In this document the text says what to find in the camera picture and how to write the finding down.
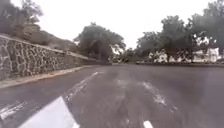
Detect white building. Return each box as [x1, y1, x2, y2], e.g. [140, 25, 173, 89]
[156, 46, 221, 64]

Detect broad round tree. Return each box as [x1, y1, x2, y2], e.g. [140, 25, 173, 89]
[73, 22, 127, 64]

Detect row of trees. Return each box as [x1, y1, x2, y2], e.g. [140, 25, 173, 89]
[126, 0, 224, 64]

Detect trees behind stone wall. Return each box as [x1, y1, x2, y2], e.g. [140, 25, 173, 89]
[0, 0, 80, 53]

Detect low kerb wall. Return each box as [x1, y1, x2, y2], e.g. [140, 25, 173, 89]
[134, 60, 224, 68]

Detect rough stone wall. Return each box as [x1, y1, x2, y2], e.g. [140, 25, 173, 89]
[0, 34, 101, 81]

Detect grey asphalt road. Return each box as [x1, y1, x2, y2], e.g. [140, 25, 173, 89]
[0, 63, 224, 128]

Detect robot's own part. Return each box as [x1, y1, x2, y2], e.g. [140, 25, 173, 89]
[143, 120, 154, 128]
[71, 122, 81, 128]

